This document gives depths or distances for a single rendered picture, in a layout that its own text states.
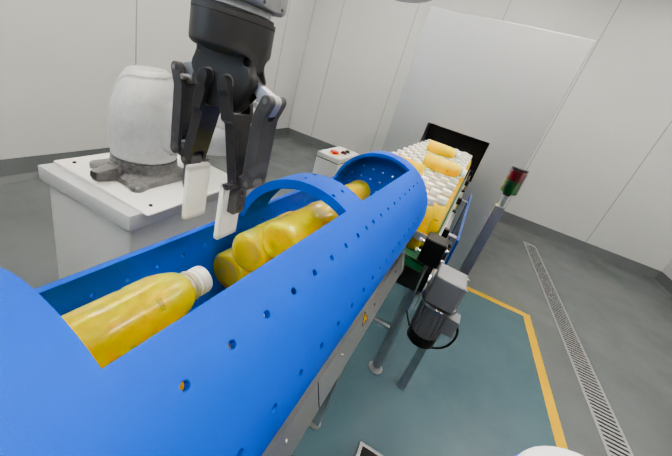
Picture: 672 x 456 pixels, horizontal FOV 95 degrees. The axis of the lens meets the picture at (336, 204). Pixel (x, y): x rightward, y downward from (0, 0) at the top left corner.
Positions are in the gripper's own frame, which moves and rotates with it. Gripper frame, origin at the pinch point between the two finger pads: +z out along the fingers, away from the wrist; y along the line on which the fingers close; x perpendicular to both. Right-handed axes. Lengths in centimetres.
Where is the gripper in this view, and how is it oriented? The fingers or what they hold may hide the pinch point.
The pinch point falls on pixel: (211, 202)
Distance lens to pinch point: 39.2
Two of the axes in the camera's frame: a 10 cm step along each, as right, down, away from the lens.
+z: -2.7, 8.8, 3.9
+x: 4.4, -2.5, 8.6
